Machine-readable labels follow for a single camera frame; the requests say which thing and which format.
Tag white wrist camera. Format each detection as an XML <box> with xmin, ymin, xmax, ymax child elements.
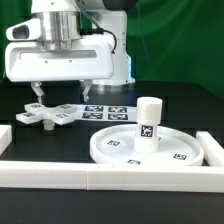
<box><xmin>6</xmin><ymin>18</ymin><xmax>42</xmax><ymax>41</ymax></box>

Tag white marker sheet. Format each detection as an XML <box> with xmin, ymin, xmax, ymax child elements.
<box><xmin>65</xmin><ymin>103</ymin><xmax>138</xmax><ymax>124</ymax></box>

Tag white round table top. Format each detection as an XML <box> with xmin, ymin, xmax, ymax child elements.
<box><xmin>90</xmin><ymin>124</ymin><xmax>204</xmax><ymax>167</ymax></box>

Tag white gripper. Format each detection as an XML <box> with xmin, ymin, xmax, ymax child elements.
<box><xmin>5</xmin><ymin>35</ymin><xmax>114</xmax><ymax>103</ymax></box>

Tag white right fence bar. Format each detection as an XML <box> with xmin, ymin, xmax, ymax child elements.
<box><xmin>196</xmin><ymin>131</ymin><xmax>224</xmax><ymax>167</ymax></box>

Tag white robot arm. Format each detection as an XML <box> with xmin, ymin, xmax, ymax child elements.
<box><xmin>5</xmin><ymin>0</ymin><xmax>138</xmax><ymax>97</ymax></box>

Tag white cross-shaped table base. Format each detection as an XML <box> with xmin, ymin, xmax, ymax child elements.
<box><xmin>16</xmin><ymin>103</ymin><xmax>77</xmax><ymax>131</ymax></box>

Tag white front fence bar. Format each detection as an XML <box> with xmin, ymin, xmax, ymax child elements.
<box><xmin>0</xmin><ymin>161</ymin><xmax>224</xmax><ymax>193</ymax></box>

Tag white fence bar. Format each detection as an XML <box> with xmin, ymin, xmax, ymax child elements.
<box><xmin>0</xmin><ymin>125</ymin><xmax>12</xmax><ymax>155</ymax></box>
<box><xmin>0</xmin><ymin>161</ymin><xmax>224</xmax><ymax>193</ymax></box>
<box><xmin>196</xmin><ymin>131</ymin><xmax>224</xmax><ymax>167</ymax></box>

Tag white left fence bar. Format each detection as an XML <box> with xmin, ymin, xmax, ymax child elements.
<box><xmin>0</xmin><ymin>125</ymin><xmax>12</xmax><ymax>155</ymax></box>

